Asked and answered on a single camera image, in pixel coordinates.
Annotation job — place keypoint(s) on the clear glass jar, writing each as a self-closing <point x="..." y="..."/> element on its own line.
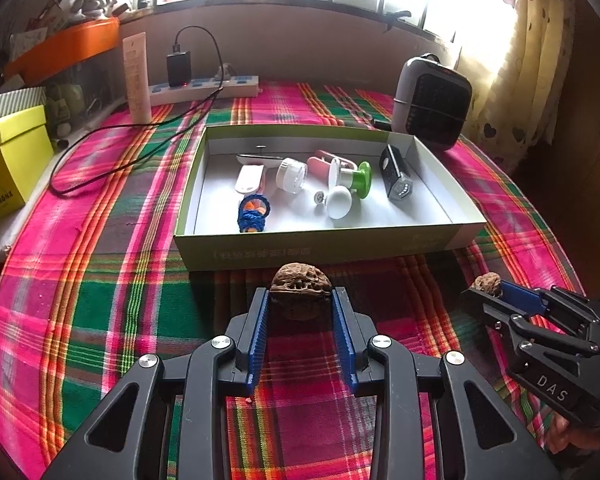
<point x="67" y="100"/>

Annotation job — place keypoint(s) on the pink and white clip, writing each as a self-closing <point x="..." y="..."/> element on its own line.
<point x="249" y="180"/>

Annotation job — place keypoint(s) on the green cardboard box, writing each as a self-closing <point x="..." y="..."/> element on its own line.
<point x="330" y="255"/>

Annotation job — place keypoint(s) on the orange plastic bin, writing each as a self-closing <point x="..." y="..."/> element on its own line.
<point x="75" y="42"/>

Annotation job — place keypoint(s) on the yellow patterned curtain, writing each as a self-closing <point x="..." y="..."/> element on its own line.
<point x="545" y="85"/>

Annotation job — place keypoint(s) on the white power strip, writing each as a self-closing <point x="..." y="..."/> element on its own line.
<point x="240" y="85"/>

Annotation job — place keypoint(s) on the pink green plaid tablecloth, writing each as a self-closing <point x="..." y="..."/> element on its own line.
<point x="105" y="285"/>

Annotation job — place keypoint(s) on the black bike light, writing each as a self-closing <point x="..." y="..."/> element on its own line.
<point x="395" y="175"/>

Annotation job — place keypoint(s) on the white and green spool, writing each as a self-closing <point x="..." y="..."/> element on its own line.
<point x="362" y="180"/>

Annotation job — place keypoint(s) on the yellow cardboard box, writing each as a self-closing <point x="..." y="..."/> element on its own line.
<point x="15" y="170"/>

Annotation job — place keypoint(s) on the small white jar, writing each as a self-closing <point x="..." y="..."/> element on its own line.
<point x="290" y="175"/>

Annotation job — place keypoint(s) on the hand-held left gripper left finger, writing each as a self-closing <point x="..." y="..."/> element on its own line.
<point x="259" y="340"/>

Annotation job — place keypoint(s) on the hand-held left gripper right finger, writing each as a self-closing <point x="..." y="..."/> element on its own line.
<point x="344" y="340"/>

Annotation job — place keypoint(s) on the large brown walnut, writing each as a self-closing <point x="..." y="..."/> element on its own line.
<point x="300" y="285"/>

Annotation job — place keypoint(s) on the small brown walnut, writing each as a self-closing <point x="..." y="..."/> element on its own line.
<point x="487" y="282"/>

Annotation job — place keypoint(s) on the white striped box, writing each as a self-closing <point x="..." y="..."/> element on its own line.
<point x="10" y="105"/>

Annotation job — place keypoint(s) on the pink earbud case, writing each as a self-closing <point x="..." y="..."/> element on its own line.
<point x="317" y="165"/>

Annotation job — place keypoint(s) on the paper card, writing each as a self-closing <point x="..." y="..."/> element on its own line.
<point x="27" y="40"/>

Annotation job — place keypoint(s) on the white and black heater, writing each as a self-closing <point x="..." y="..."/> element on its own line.
<point x="430" y="105"/>

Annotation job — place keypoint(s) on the cream cosmetic tube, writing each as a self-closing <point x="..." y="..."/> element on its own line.
<point x="137" y="80"/>

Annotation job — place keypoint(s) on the blue crochet pouch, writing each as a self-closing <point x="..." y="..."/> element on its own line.
<point x="254" y="215"/>

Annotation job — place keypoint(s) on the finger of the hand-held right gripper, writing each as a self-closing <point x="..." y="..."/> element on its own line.
<point x="522" y="301"/>
<point x="485" y="307"/>

